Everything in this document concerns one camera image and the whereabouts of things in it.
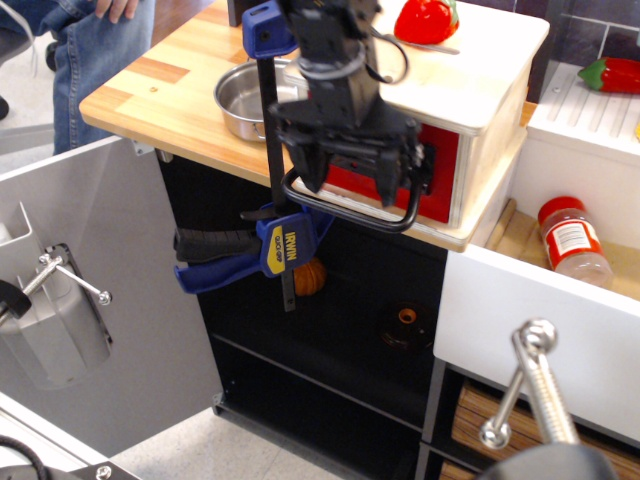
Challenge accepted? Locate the black metal drawer handle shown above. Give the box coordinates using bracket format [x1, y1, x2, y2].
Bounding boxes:
[281, 143, 436, 234]

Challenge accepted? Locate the white sink unit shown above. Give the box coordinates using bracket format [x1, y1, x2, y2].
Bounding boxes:
[509, 61, 640, 251]

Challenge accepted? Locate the red toy bell pepper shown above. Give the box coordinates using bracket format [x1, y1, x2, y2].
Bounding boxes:
[394, 0, 459, 45]

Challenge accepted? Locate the red lid spice bottle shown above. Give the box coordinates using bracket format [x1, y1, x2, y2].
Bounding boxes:
[538, 196, 614, 288]

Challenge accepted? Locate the red front wooden drawer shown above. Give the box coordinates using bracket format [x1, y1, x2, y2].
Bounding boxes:
[324, 124, 460, 223]

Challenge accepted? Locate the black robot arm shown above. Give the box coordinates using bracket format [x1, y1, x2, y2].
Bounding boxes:
[271, 1, 422, 206]

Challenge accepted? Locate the grey cabinet door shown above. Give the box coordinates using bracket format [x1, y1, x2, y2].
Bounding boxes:
[1, 137, 220, 456]

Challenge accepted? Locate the white wooden box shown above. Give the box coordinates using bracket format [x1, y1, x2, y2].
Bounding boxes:
[282, 0, 551, 230]

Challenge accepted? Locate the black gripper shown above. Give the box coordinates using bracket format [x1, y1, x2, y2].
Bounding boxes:
[269, 99, 423, 207]

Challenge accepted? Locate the dark round stove knob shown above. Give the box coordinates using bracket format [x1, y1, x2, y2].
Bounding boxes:
[376, 301, 437, 353]

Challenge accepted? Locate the red toy chili pepper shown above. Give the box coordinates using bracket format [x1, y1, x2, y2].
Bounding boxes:
[578, 57, 639, 94]

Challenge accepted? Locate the person's hand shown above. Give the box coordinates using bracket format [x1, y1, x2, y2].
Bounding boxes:
[94, 0, 139, 24]

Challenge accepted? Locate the white open kitchen drawer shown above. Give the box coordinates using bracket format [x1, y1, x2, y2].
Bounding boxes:
[432, 197, 640, 444]

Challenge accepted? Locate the silver clamp screw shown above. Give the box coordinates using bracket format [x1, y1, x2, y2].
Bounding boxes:
[479, 318, 580, 450]
[22, 253, 113, 306]

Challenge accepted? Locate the silver clamp screw left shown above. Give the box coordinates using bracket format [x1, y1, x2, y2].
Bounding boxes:
[22, 253, 113, 306]

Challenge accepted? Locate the wooden counter board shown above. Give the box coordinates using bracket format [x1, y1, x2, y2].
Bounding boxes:
[78, 0, 537, 253]

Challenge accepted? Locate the stainless steel pot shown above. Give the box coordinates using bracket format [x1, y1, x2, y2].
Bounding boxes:
[214, 58, 308, 142]

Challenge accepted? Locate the silver clamp screw right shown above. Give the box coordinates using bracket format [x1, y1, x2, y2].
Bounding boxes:
[479, 318, 580, 450]

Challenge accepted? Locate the blue Irwin bar clamp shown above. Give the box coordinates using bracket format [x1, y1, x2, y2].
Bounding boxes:
[174, 1, 333, 312]

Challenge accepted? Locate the person in blue jeans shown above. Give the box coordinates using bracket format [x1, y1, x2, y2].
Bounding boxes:
[1, 0, 156, 155]

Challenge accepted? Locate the small orange toy pumpkin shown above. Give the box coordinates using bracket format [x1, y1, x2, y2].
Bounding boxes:
[294, 257, 328, 297]

